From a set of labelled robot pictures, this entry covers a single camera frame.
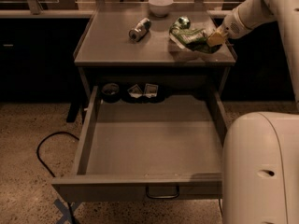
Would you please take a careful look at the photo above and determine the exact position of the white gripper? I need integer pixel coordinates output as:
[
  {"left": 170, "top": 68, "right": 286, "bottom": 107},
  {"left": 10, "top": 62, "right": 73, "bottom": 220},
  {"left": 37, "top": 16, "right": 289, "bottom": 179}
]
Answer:
[{"left": 206, "top": 5, "right": 252, "bottom": 48}]

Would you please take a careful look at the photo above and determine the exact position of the green jalapeno chip bag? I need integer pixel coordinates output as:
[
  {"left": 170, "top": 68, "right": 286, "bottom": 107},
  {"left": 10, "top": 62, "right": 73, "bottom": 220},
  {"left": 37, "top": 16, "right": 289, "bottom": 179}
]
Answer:
[{"left": 169, "top": 25, "right": 222, "bottom": 54}]

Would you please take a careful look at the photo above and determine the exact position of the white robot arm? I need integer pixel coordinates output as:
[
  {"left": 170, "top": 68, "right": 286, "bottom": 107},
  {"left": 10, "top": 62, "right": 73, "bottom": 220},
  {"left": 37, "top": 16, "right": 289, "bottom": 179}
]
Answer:
[{"left": 207, "top": 0, "right": 299, "bottom": 224}]

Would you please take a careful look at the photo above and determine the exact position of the grey counter cabinet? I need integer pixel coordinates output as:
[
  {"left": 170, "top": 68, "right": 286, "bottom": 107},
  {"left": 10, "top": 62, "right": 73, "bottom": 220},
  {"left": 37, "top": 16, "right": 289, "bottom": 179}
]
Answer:
[{"left": 75, "top": 3, "right": 235, "bottom": 121}]

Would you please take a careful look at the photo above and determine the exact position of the open grey top drawer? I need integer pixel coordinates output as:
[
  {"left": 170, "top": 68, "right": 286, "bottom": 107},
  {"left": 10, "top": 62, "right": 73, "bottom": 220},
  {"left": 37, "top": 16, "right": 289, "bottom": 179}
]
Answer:
[{"left": 52, "top": 90, "right": 227, "bottom": 202}]

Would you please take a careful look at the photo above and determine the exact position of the green soda can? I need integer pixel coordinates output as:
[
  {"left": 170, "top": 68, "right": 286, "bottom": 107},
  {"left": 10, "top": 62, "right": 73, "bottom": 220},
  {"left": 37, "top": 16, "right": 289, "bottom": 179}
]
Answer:
[{"left": 173, "top": 16, "right": 191, "bottom": 29}]

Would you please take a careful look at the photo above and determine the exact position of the white ceramic bowl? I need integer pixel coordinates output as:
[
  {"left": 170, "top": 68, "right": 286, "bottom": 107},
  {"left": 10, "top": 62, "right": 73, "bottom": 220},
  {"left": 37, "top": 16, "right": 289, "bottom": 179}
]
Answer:
[{"left": 149, "top": 0, "right": 174, "bottom": 17}]

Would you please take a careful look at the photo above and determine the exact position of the silver soda can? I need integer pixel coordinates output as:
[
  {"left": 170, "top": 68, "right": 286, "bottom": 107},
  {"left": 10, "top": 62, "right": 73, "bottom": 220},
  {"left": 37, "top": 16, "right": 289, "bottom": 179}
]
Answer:
[{"left": 129, "top": 18, "right": 151, "bottom": 42}]

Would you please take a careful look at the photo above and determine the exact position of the black tray with packets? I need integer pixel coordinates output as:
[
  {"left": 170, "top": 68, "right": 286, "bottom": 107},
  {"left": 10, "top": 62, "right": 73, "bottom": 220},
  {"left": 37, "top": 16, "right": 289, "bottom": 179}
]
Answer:
[{"left": 121, "top": 83, "right": 165, "bottom": 104}]

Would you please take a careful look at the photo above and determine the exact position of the black round container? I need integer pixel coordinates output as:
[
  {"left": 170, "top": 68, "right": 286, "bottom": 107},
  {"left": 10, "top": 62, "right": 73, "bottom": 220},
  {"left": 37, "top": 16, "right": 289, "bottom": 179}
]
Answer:
[{"left": 101, "top": 83, "right": 121, "bottom": 103}]

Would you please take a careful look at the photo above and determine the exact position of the blue tape cross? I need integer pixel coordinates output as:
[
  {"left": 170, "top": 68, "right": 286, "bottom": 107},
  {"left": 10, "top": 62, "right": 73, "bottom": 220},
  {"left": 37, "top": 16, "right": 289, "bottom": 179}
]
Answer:
[{"left": 54, "top": 199, "right": 80, "bottom": 224}]

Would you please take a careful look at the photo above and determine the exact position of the metal drawer handle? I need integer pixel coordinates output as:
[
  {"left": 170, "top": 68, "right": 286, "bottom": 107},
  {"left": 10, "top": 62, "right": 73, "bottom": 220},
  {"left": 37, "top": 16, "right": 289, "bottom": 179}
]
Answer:
[{"left": 146, "top": 186, "right": 179, "bottom": 200}]

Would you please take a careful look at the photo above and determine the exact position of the black floor cable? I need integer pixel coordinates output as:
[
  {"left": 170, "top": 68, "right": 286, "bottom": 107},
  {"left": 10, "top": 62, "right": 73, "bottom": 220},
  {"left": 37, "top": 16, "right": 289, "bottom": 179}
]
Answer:
[{"left": 36, "top": 131, "right": 80, "bottom": 224}]

